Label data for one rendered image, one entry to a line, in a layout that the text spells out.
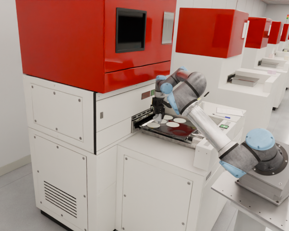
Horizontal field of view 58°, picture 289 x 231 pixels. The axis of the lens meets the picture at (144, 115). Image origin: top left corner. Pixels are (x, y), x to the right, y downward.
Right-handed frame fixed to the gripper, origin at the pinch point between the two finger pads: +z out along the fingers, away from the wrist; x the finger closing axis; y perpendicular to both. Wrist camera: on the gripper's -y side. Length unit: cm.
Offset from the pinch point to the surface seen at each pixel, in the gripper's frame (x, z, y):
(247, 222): 83, 29, -5
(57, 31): -15, -62, 68
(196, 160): 50, 5, 7
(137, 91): -6.6, -23.6, 16.7
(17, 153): -136, 74, 90
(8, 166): -129, 84, 101
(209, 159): 56, 2, 3
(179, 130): 15.7, 1.4, -6.3
